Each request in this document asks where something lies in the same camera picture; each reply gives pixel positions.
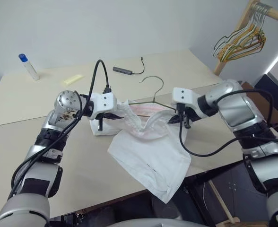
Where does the white bottle with blue cap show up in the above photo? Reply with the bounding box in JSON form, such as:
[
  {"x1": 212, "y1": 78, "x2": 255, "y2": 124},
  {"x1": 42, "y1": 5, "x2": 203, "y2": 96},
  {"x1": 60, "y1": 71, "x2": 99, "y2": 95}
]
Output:
[{"x1": 18, "y1": 53, "x2": 41, "y2": 81}]

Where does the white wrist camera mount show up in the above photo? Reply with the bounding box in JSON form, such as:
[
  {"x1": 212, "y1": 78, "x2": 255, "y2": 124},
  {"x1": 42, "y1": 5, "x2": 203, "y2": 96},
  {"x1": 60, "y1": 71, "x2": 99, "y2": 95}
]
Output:
[
  {"x1": 91, "y1": 92, "x2": 118, "y2": 119},
  {"x1": 172, "y1": 87, "x2": 199, "y2": 112}
]

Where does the brown cardboard box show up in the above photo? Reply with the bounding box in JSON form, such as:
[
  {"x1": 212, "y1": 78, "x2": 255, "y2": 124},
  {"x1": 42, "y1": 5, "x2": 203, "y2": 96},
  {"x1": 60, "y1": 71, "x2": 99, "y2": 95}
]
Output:
[{"x1": 240, "y1": 80, "x2": 278, "y2": 129}]

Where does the grey USB hub with cable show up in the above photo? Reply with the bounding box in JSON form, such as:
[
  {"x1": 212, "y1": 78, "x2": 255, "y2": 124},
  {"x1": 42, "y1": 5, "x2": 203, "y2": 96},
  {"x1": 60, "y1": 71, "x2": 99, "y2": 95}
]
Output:
[{"x1": 112, "y1": 56, "x2": 146, "y2": 77}]

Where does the black panel with white marks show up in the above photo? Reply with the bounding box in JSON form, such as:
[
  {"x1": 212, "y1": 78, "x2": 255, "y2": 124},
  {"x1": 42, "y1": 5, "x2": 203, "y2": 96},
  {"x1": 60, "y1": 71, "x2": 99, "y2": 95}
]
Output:
[{"x1": 183, "y1": 162, "x2": 272, "y2": 227}]

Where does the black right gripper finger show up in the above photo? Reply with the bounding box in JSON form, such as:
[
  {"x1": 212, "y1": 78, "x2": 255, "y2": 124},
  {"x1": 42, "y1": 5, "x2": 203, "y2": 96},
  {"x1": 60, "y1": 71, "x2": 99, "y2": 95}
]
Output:
[{"x1": 167, "y1": 114, "x2": 182, "y2": 125}]

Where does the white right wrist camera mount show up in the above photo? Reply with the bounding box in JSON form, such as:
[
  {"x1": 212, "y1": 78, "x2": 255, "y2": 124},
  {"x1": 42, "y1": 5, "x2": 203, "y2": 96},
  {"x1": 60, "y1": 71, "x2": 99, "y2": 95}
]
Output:
[{"x1": 172, "y1": 87, "x2": 199, "y2": 112}]

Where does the wooden clothes rack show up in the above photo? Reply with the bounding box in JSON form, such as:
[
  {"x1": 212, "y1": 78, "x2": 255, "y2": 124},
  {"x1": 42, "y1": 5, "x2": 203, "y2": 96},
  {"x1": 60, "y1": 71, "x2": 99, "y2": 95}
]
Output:
[{"x1": 213, "y1": 0, "x2": 278, "y2": 77}]

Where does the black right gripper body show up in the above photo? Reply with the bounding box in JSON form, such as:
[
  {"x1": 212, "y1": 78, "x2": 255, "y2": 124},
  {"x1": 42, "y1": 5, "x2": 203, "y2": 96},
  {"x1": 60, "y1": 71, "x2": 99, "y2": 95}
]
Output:
[{"x1": 175, "y1": 107, "x2": 198, "y2": 130}]

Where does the white cloth garment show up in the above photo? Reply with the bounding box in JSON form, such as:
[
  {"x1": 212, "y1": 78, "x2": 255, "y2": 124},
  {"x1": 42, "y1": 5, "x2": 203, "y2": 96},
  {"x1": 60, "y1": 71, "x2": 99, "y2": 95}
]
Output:
[{"x1": 88, "y1": 92, "x2": 192, "y2": 204}]

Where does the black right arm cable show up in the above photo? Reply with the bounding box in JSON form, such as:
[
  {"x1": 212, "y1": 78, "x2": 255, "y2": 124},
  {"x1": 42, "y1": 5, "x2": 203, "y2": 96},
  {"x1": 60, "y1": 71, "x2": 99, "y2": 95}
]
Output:
[{"x1": 178, "y1": 88, "x2": 278, "y2": 158}]

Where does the yellow sticky note pad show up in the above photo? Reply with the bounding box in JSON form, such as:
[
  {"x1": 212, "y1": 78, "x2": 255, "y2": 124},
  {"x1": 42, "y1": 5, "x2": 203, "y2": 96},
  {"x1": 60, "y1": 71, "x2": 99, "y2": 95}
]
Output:
[{"x1": 63, "y1": 74, "x2": 84, "y2": 85}]

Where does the olive wire hanger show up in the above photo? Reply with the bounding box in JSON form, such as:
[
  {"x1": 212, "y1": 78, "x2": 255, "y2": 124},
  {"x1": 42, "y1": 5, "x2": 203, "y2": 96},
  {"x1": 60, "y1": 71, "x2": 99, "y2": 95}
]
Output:
[{"x1": 126, "y1": 75, "x2": 180, "y2": 119}]

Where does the bunch of wire hangers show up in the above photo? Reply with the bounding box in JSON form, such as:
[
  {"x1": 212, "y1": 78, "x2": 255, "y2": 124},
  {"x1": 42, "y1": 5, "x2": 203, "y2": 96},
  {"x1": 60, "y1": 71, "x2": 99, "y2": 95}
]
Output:
[{"x1": 212, "y1": 1, "x2": 270, "y2": 63}]

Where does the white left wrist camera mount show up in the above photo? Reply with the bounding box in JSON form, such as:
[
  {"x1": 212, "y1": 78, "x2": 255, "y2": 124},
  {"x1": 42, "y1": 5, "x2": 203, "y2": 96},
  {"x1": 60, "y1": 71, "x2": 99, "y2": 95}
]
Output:
[{"x1": 91, "y1": 92, "x2": 118, "y2": 119}]

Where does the thin wooden slat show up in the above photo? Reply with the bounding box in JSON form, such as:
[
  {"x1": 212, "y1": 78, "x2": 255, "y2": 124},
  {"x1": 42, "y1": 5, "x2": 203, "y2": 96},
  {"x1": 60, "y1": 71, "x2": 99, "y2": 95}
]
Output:
[{"x1": 208, "y1": 180, "x2": 242, "y2": 224}]

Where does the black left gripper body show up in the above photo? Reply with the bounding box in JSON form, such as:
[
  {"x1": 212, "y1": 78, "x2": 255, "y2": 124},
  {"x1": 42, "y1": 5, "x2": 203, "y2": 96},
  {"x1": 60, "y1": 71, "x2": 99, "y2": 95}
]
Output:
[{"x1": 96, "y1": 113, "x2": 109, "y2": 132}]

